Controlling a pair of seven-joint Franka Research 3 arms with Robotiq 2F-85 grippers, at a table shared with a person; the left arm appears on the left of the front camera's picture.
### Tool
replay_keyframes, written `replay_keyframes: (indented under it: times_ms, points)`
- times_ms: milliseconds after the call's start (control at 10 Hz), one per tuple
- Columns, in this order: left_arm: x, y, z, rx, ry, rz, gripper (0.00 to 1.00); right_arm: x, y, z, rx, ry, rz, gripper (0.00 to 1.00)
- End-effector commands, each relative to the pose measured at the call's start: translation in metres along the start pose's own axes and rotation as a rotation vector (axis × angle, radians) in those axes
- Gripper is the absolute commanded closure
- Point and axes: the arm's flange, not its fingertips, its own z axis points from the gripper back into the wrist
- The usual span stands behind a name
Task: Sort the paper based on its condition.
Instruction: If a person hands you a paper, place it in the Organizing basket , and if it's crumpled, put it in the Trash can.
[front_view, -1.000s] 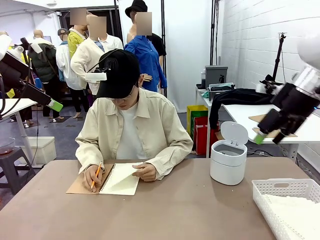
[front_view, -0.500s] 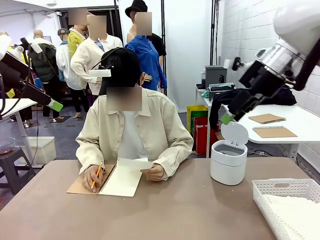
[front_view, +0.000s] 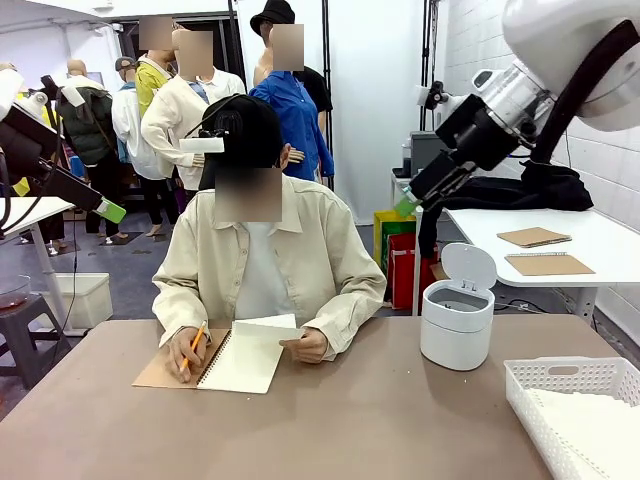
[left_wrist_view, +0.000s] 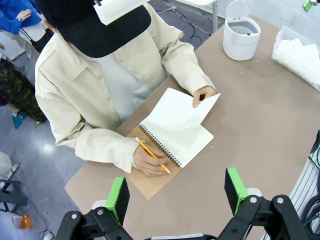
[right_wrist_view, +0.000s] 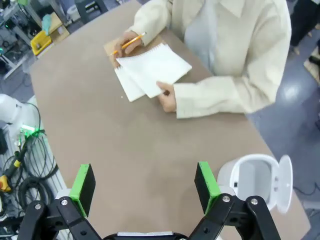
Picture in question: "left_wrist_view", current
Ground mannequin camouflage trousers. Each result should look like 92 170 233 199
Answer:
0 58 48 124

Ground person right hand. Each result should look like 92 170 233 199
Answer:
133 144 176 178

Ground orange translucent bottle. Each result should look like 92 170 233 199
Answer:
11 214 32 230

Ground white plastic storage box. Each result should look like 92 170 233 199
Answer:
0 151 13 176

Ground black cap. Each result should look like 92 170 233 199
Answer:
34 0 153 59

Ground dark grey stool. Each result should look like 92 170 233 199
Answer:
0 178 28 213

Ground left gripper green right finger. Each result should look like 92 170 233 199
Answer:
217 167 310 240

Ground person left forearm cream sleeve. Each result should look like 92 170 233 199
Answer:
159 32 217 97

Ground person left hand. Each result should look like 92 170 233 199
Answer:
192 85 217 109

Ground white power strip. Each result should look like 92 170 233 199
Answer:
37 228 55 240

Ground white perforated plastic basket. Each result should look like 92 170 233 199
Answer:
271 24 320 92

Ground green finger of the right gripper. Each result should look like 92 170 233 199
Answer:
301 0 314 12

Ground white side table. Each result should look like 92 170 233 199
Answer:
174 0 219 33

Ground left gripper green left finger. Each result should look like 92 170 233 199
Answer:
54 176 135 240

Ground black cable bundle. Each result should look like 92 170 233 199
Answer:
298 129 320 240

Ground stack of white cloths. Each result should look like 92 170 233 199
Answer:
276 38 320 66

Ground white head-mounted camera box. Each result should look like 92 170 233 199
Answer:
93 0 151 26

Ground yellow pencil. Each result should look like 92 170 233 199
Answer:
134 136 173 175

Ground person right forearm cream sleeve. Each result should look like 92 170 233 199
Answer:
54 124 140 175

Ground white lidded trash bin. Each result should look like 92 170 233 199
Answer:
222 0 262 61

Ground white ribbed frame panel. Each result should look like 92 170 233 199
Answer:
259 139 316 240

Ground spiral notebook brown cover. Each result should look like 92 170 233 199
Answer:
123 121 215 201

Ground white garment black trim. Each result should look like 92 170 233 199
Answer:
19 21 55 55

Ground person torso cream jacket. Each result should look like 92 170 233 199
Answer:
34 3 196 141

